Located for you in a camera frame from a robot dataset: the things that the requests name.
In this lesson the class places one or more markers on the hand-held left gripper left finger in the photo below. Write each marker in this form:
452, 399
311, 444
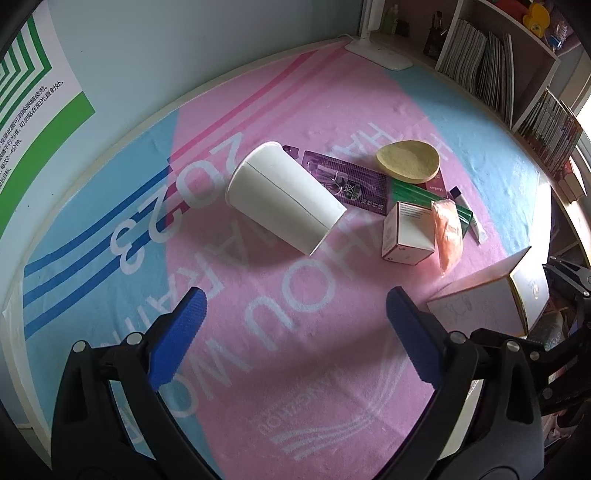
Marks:
180, 337

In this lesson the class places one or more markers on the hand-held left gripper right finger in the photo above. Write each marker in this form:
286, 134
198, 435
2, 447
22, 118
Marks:
415, 337

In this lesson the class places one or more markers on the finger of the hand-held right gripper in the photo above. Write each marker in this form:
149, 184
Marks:
561, 378
568, 277

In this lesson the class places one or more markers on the orange plastic packet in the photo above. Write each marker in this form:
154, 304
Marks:
448, 235

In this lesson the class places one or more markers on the purple foil packet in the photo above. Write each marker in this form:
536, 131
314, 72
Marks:
351, 182

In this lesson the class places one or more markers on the large white box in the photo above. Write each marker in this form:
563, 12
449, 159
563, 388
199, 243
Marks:
480, 300

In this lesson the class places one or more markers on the small white pink box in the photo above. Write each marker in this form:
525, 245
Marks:
411, 235

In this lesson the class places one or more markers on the pink blue printed blanket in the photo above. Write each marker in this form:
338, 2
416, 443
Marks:
277, 300

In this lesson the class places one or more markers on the small white tube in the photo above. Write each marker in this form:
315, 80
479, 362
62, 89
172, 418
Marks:
471, 219

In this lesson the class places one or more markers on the green toothpaste box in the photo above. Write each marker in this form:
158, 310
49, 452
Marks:
415, 194

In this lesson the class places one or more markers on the row of dark books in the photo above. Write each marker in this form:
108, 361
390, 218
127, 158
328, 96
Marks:
551, 134

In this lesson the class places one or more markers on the dark red carton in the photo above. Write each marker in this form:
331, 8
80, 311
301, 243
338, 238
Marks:
436, 185

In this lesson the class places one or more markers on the white paper cup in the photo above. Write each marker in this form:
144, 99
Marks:
277, 198

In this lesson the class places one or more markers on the yellow oval sponge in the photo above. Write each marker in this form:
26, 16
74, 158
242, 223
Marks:
406, 161

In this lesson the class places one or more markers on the row of grey magazines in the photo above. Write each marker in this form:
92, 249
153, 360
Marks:
471, 55

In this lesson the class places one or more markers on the yellow toy duck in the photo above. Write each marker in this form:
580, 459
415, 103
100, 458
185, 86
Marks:
535, 18

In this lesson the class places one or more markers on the dark pen holder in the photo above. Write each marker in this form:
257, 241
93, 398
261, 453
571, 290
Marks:
435, 39

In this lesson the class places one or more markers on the green bottle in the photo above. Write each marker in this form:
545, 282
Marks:
393, 18

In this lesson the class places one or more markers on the green striped wall poster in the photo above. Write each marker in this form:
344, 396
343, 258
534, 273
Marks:
27, 92

